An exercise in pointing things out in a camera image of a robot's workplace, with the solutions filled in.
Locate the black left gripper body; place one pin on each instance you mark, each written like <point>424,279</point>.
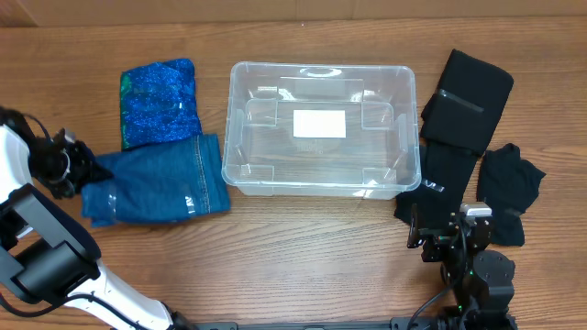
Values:
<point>67,176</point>

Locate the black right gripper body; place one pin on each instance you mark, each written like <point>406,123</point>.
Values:
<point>437,234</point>

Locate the long black garment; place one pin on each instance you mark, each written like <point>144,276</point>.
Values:
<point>446,171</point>

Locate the blue denim jeans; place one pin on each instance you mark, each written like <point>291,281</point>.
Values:
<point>159,184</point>

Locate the blue sequin fabric bundle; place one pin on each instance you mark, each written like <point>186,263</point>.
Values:
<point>158,104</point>

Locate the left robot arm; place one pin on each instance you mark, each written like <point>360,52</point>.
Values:
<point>47,256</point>

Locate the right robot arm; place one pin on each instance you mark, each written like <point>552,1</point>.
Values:
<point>478,281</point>

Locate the small black garment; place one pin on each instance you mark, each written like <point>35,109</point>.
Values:
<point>509,185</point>

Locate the clear plastic storage bin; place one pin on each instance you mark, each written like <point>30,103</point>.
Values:
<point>378,159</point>

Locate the white paper label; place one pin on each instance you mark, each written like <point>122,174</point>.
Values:
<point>319,124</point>

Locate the large folded black garment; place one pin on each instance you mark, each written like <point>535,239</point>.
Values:
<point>467,104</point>

